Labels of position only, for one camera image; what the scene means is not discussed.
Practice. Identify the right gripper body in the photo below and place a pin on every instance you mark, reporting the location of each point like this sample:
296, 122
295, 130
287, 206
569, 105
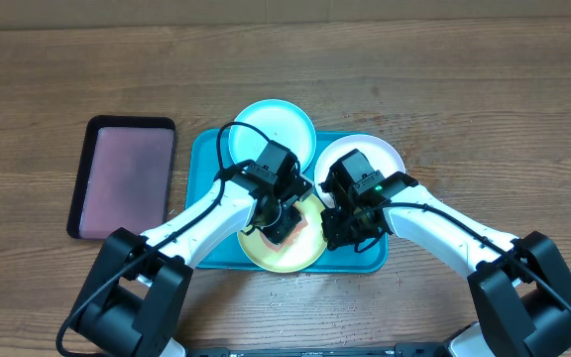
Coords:
346, 230

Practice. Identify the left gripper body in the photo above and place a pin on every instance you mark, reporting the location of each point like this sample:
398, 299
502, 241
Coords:
282, 224

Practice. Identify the green scrub sponge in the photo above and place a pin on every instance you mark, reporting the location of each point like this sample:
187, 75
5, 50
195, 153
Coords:
284, 231

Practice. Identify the yellow-green plate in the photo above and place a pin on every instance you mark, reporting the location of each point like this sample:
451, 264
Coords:
305, 249

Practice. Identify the light blue plate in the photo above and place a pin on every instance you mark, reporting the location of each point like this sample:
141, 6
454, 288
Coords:
279, 120

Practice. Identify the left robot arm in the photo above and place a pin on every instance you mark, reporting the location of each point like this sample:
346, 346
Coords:
131, 300

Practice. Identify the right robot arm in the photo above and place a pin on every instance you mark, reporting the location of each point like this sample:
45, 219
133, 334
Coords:
520, 287

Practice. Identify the teal plastic tray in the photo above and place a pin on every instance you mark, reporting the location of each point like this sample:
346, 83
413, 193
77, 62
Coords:
229, 255

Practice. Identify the black water tray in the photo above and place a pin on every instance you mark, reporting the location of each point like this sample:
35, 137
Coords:
123, 177

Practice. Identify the white plate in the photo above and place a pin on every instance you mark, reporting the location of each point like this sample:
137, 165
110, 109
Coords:
331, 146

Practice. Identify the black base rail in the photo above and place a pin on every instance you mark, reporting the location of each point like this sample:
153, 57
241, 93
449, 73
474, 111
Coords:
410, 349

